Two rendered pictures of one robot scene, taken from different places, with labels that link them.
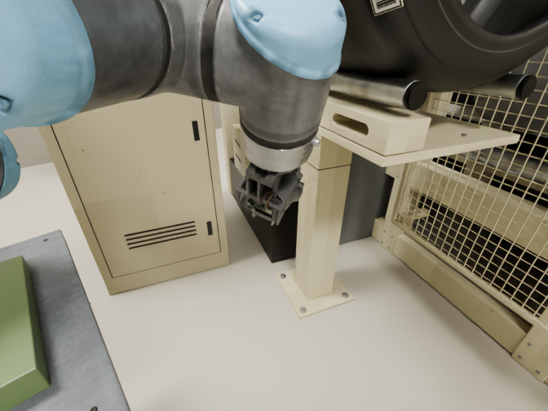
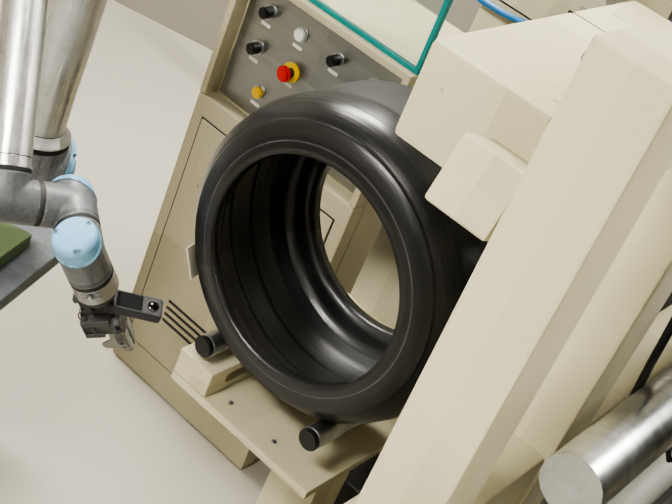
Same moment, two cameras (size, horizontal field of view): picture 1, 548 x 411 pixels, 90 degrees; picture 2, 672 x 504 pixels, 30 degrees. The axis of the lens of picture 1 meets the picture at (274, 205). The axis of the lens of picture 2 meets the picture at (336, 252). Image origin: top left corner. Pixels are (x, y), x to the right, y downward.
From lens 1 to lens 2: 2.34 m
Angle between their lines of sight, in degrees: 42
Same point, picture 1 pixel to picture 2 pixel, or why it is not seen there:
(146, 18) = (29, 213)
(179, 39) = (49, 219)
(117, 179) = not seen: hidden behind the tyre
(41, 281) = (20, 258)
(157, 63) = (31, 222)
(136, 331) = (75, 401)
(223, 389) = not seen: outside the picture
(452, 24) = (221, 316)
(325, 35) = (61, 252)
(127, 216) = (185, 283)
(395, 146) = (181, 369)
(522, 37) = (278, 375)
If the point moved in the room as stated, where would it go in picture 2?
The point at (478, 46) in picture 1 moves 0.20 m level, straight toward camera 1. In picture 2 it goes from (242, 349) to (138, 314)
